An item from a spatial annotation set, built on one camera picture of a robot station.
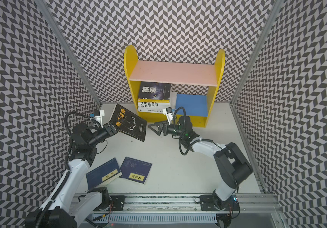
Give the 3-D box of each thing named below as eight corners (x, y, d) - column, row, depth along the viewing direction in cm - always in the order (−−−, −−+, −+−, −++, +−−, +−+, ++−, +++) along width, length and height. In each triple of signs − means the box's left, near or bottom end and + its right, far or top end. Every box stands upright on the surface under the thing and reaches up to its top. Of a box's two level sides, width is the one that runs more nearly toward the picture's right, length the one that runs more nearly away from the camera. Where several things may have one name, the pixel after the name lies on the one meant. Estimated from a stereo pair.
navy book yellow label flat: (117, 176, 83) (115, 175, 81) (126, 157, 90) (125, 156, 89) (144, 185, 80) (144, 184, 78) (152, 164, 88) (151, 163, 86)
